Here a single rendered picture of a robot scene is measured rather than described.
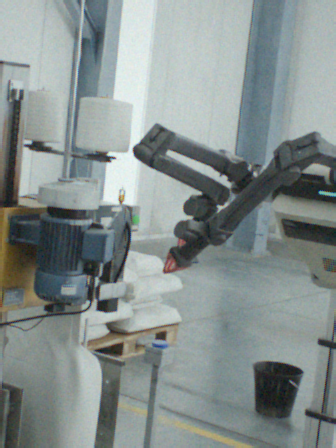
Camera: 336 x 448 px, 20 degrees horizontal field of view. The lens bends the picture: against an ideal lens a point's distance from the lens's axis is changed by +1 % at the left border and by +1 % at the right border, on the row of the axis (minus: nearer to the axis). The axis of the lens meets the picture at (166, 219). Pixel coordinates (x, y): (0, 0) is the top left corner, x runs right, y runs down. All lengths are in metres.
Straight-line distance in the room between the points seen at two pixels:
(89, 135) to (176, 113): 7.73
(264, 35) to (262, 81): 0.55
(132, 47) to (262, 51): 2.44
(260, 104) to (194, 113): 1.16
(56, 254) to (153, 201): 7.66
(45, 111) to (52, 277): 0.56
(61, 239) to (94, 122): 0.36
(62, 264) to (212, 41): 8.44
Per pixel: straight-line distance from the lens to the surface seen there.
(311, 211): 3.08
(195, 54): 10.74
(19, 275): 2.86
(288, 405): 5.52
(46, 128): 2.97
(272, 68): 11.64
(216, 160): 3.01
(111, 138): 2.79
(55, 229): 2.71
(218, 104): 11.24
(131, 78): 9.78
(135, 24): 9.79
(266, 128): 11.61
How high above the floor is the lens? 1.68
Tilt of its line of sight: 7 degrees down
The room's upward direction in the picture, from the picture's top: 6 degrees clockwise
